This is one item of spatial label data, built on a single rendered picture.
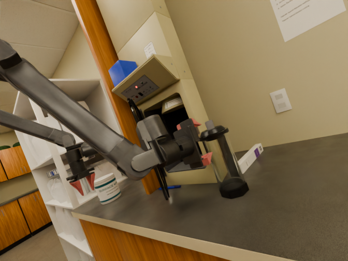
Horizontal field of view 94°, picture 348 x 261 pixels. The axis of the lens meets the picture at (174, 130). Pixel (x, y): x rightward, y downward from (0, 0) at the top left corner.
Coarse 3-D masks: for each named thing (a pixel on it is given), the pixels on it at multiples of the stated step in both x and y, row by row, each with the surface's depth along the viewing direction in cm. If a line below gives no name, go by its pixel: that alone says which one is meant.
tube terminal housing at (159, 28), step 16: (160, 16) 69; (144, 32) 72; (160, 32) 68; (128, 48) 81; (160, 48) 70; (176, 48) 72; (176, 64) 68; (192, 80) 75; (160, 96) 76; (192, 96) 71; (192, 112) 68; (176, 176) 83; (192, 176) 77; (208, 176) 71
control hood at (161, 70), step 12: (156, 60) 60; (168, 60) 65; (132, 72) 67; (144, 72) 66; (156, 72) 65; (168, 72) 64; (120, 84) 74; (156, 84) 70; (168, 84) 69; (120, 96) 81
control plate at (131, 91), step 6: (144, 78) 68; (132, 84) 72; (138, 84) 72; (144, 84) 71; (150, 84) 70; (126, 90) 76; (132, 90) 75; (138, 90) 75; (144, 90) 74; (150, 90) 73; (126, 96) 80; (132, 96) 79; (138, 96) 78; (144, 96) 78
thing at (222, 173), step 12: (204, 144) 56; (216, 144) 53; (228, 144) 54; (216, 156) 54; (228, 156) 53; (216, 168) 55; (228, 168) 53; (216, 180) 58; (228, 180) 53; (240, 180) 54
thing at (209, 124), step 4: (208, 124) 56; (212, 124) 56; (208, 128) 56; (212, 128) 56; (216, 128) 54; (220, 128) 54; (224, 128) 55; (204, 132) 55; (208, 132) 54; (212, 132) 53; (216, 132) 53; (200, 136) 57; (204, 136) 55
